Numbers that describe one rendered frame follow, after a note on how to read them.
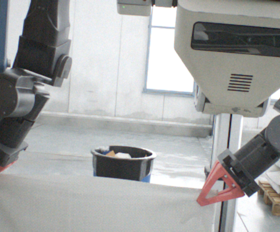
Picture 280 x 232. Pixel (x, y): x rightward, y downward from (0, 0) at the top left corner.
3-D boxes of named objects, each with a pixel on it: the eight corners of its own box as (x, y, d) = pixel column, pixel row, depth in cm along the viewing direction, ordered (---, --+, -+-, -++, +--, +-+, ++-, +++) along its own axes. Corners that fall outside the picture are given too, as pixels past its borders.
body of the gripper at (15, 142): (-30, 141, 65) (-7, 103, 64) (-5, 133, 75) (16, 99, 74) (3, 164, 65) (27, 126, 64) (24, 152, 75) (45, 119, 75)
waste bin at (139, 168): (150, 226, 334) (157, 148, 327) (148, 253, 283) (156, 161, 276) (91, 221, 336) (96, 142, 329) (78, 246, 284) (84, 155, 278)
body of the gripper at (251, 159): (227, 166, 66) (264, 136, 65) (219, 153, 76) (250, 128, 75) (252, 196, 66) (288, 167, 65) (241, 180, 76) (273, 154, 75)
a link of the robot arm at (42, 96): (59, 93, 71) (33, 75, 72) (43, 91, 64) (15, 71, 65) (37, 126, 72) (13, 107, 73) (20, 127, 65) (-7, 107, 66)
